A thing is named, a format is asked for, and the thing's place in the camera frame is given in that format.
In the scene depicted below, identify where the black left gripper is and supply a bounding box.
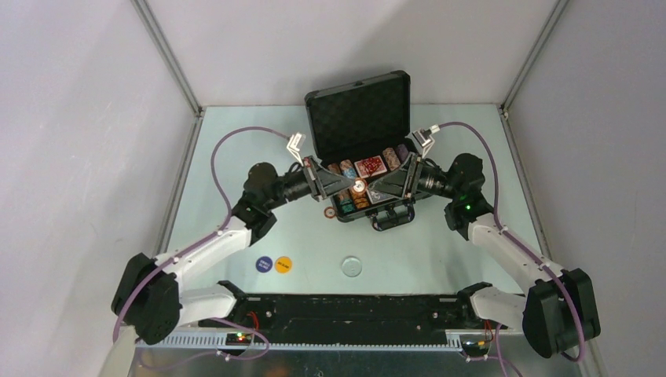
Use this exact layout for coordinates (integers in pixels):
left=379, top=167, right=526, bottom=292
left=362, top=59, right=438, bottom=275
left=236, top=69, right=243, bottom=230
left=265, top=156, right=355, bottom=211

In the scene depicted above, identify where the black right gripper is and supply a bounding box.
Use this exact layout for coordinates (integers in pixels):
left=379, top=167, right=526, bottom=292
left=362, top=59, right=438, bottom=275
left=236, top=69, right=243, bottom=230
left=368, top=152, right=459, bottom=201

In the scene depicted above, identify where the orange poker chip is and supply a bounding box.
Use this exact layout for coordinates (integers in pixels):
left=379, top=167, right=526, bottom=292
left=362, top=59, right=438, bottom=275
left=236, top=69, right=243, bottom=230
left=324, top=207, right=336, bottom=218
left=352, top=178, right=367, bottom=195

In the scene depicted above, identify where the black poker case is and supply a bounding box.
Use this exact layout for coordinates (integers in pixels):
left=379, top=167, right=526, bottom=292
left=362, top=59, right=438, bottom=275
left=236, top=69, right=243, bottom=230
left=304, top=70, right=427, bottom=232

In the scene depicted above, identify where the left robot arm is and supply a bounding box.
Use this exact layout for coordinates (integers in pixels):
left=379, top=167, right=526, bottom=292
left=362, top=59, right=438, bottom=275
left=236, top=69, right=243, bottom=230
left=111, top=157, right=367, bottom=345

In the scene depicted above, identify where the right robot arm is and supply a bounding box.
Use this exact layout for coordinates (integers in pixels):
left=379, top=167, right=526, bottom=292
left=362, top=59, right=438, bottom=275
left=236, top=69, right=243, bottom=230
left=369, top=153, right=601, bottom=358

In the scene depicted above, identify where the red dice set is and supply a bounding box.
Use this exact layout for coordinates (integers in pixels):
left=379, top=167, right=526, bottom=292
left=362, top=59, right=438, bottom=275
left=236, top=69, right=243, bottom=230
left=354, top=156, right=388, bottom=178

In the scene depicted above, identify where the blue playing card deck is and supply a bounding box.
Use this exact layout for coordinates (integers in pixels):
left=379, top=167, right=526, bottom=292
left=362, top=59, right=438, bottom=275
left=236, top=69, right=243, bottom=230
left=367, top=189, right=397, bottom=205

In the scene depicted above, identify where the pink brown chip stack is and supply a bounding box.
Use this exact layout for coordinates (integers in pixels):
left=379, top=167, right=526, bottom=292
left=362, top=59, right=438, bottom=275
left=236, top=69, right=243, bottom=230
left=382, top=148, right=401, bottom=171

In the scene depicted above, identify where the purple green chip stack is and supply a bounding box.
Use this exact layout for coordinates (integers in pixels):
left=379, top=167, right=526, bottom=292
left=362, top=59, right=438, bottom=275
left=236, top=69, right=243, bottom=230
left=395, top=144, right=411, bottom=163

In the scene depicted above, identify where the blue orange chip stack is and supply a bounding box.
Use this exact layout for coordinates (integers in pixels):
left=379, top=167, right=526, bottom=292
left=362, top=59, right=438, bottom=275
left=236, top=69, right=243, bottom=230
left=339, top=159, right=370, bottom=210

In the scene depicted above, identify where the clear dealer button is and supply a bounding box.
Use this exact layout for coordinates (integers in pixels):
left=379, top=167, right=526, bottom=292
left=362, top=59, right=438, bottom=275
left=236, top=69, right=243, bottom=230
left=341, top=256, right=362, bottom=278

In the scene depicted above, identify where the yellow big blind button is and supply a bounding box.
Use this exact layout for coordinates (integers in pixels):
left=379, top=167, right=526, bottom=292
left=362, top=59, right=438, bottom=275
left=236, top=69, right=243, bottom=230
left=274, top=256, right=293, bottom=274

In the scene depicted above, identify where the blue small blind button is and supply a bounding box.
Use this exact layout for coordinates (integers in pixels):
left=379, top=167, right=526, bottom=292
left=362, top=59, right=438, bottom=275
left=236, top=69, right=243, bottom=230
left=255, top=256, right=273, bottom=273

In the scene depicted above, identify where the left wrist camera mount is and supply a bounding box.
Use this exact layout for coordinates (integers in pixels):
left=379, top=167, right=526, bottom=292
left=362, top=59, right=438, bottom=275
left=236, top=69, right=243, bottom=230
left=286, top=132, right=306, bottom=163

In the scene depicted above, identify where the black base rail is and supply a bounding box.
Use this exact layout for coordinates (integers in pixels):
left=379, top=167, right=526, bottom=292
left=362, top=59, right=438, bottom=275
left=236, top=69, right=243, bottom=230
left=225, top=294, right=488, bottom=346

